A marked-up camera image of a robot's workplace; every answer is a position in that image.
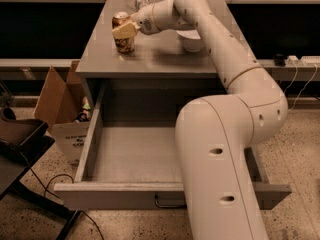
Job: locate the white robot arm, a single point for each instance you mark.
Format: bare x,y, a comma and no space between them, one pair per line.
213,132

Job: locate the open grey drawer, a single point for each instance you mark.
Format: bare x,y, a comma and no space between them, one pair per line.
130,153

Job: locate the white power strip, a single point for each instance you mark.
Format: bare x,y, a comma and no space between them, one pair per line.
304,60

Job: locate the black power adapter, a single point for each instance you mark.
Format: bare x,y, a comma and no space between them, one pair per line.
279,60

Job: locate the orange soda can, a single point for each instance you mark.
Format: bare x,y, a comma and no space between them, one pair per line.
125,45

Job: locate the grey cabinet counter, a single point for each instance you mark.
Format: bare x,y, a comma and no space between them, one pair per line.
146,50

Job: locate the white ceramic bowl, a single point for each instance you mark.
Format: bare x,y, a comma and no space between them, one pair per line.
190,40

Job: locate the black drawer handle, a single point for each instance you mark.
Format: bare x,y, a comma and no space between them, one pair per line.
169,201

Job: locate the long wall bench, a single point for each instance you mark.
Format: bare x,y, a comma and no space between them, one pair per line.
36,69

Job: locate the brown cardboard box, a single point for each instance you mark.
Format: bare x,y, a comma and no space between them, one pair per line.
61,105

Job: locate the clear plastic bottle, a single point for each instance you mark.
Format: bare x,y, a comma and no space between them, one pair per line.
137,4

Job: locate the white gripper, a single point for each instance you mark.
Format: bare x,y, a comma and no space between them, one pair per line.
144,21

